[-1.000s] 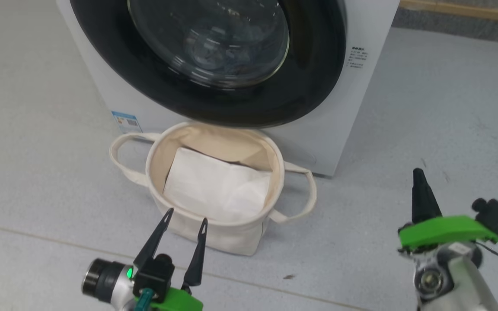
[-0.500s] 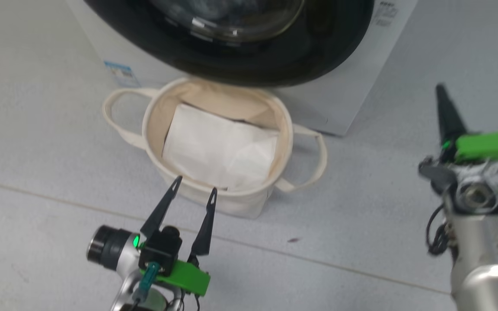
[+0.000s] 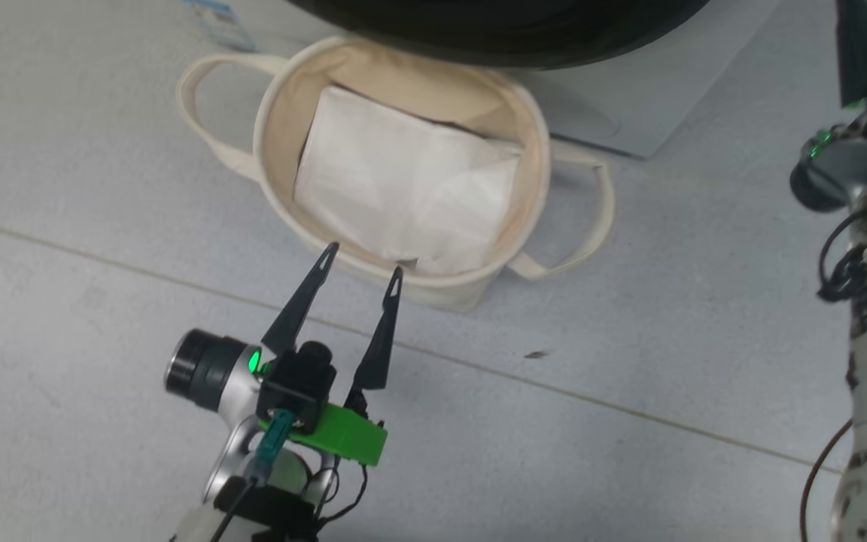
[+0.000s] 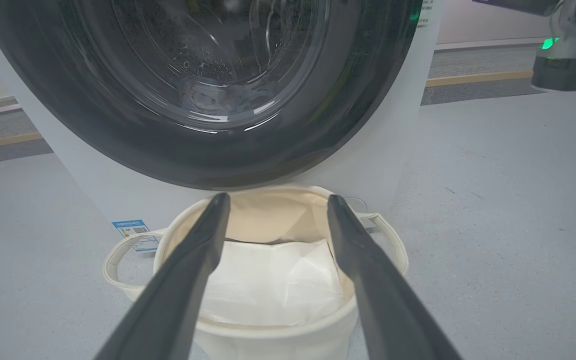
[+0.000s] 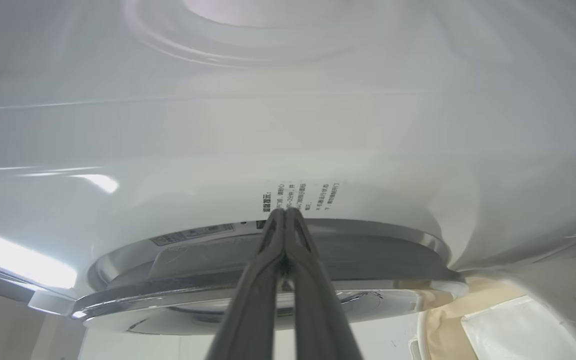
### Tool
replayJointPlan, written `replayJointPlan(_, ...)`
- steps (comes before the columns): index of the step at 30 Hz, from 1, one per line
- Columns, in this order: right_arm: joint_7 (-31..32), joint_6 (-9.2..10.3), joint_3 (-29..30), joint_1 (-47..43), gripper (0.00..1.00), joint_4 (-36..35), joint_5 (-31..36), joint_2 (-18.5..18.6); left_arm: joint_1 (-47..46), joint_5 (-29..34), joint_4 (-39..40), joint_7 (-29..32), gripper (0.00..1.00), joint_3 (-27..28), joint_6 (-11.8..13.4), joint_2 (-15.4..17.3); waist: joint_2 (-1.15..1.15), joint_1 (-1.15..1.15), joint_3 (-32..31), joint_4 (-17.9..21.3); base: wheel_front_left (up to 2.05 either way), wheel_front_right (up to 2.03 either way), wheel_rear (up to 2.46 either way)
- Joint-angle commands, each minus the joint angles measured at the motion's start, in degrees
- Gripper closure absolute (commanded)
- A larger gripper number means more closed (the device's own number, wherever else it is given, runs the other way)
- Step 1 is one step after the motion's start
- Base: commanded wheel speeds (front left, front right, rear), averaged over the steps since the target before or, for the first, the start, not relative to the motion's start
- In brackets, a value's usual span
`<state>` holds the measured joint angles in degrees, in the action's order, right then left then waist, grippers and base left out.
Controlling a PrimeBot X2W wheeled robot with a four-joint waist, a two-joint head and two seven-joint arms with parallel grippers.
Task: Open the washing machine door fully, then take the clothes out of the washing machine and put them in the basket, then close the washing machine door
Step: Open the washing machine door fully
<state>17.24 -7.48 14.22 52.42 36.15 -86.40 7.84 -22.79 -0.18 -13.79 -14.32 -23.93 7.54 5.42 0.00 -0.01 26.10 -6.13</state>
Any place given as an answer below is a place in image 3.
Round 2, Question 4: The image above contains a thin black left gripper cable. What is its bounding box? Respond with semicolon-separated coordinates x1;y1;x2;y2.
313;399;371;528

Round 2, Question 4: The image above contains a cream canvas laundry basket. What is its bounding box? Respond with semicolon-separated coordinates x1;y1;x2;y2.
176;34;616;313

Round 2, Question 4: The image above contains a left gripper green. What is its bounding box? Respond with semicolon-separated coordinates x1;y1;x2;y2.
245;241;405;467

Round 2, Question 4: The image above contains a white washing machine body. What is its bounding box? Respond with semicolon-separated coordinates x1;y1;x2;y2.
174;0;780;160

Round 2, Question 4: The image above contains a red-brown right arm cable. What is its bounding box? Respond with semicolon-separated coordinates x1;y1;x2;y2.
800;418;853;542

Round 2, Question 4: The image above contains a black right arm cable loop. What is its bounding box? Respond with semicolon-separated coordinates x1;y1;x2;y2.
817;211;867;302

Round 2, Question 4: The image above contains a white cloth basket liner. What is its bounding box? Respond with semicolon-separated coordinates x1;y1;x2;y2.
293;84;523;276

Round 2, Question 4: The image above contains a blue energy label sticker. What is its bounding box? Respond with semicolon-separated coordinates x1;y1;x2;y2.
181;0;257;53

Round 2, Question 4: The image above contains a left camera teal plug cable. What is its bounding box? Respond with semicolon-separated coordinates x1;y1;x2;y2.
211;410;299;542

